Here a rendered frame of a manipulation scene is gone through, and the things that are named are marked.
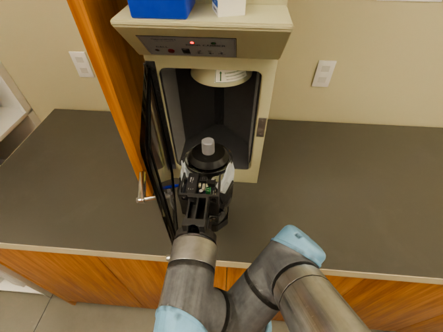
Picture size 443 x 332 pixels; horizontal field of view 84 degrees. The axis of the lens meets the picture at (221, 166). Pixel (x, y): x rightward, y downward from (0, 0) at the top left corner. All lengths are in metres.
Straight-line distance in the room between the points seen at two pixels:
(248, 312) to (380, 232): 0.63
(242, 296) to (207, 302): 0.06
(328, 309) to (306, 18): 0.94
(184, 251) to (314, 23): 0.92
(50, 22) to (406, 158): 1.52
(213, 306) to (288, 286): 0.11
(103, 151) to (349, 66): 1.07
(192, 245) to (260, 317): 0.14
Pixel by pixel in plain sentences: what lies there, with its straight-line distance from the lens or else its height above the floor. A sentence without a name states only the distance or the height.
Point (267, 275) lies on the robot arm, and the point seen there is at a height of 1.29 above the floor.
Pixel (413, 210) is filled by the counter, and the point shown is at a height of 0.94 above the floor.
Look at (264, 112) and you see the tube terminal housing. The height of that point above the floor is 1.25.
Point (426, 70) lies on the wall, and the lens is 1.33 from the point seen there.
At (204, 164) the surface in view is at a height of 1.27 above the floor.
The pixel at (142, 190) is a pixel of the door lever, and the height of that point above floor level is 1.21.
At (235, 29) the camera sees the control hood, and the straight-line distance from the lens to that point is 0.49.
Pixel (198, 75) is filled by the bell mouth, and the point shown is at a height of 1.33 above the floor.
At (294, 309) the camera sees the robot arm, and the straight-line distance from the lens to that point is 0.33.
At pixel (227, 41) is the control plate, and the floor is 1.47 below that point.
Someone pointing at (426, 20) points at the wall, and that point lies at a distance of 1.22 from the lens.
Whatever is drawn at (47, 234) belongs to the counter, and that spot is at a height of 0.94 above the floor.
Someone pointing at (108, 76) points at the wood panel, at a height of 1.39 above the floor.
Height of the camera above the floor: 1.65
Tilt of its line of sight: 47 degrees down
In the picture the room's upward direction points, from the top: straight up
